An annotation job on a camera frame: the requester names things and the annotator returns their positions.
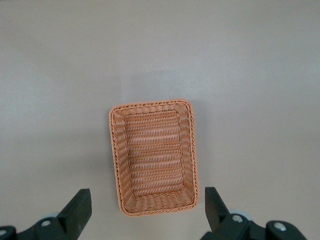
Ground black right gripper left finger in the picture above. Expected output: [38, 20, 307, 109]
[16, 188, 93, 240]

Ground brown deep wicker basket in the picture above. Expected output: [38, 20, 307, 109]
[108, 98, 200, 217]

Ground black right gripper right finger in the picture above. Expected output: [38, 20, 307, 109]
[200, 186, 267, 240]

